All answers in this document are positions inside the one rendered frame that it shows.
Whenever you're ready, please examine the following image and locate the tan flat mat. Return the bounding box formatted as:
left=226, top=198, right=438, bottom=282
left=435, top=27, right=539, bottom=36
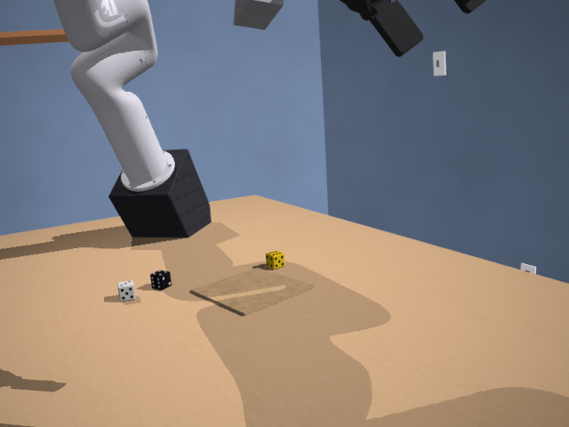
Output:
left=190, top=268, right=315, bottom=316

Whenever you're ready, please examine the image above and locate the yellow die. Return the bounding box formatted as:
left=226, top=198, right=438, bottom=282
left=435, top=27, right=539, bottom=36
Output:
left=266, top=251, right=285, bottom=270

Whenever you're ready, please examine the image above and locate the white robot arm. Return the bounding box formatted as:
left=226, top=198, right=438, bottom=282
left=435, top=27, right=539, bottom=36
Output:
left=53, top=0, right=284, bottom=191

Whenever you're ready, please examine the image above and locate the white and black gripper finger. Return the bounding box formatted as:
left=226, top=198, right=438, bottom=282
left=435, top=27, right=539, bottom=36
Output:
left=340, top=0, right=423, bottom=57
left=454, top=0, right=486, bottom=13

